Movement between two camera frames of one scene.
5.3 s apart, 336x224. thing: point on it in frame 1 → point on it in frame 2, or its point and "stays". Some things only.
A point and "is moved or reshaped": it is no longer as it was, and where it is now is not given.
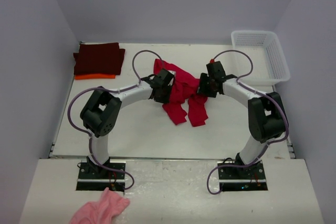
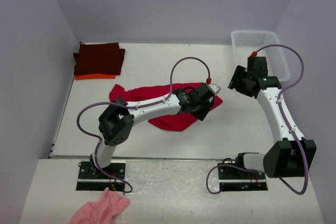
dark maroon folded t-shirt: x=105 y=58 stays
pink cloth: x=105 y=211 stays
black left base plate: x=98 y=178 stays
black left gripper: x=165 y=99 → x=200 y=115
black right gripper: x=204 y=78 → x=235 y=82
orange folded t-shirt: x=94 y=76 stays
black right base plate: x=251 y=178 stays
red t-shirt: x=185 y=88 is moved or reshaped
